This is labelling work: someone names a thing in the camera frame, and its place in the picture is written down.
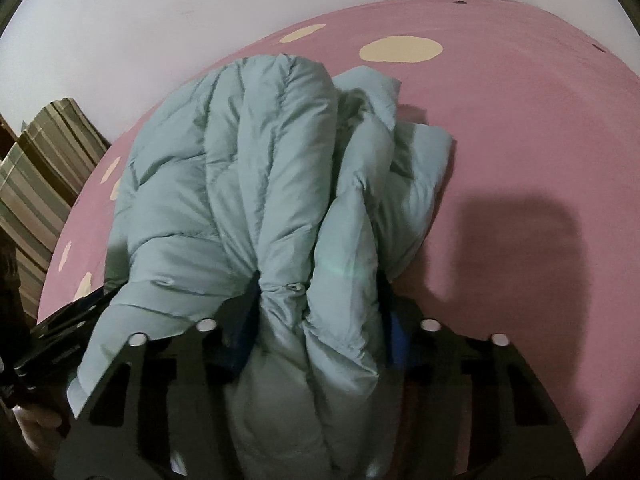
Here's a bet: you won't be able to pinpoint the person's left hand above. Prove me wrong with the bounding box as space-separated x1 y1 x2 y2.
14 405 65 461

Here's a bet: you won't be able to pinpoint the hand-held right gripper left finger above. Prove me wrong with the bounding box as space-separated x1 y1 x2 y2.
55 285 262 480

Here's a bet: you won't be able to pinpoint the light blue down jacket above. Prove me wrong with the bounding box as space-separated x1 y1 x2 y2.
67 54 457 480

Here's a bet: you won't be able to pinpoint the striped curtain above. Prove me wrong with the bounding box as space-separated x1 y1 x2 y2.
0 99 112 313

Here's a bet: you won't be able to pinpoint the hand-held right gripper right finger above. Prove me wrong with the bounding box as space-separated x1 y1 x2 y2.
379 280 586 480

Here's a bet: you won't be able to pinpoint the pink bed sheet cream dots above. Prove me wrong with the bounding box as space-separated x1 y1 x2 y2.
37 0 640 476

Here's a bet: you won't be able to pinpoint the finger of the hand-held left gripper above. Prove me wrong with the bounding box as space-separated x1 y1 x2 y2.
31 282 127 346

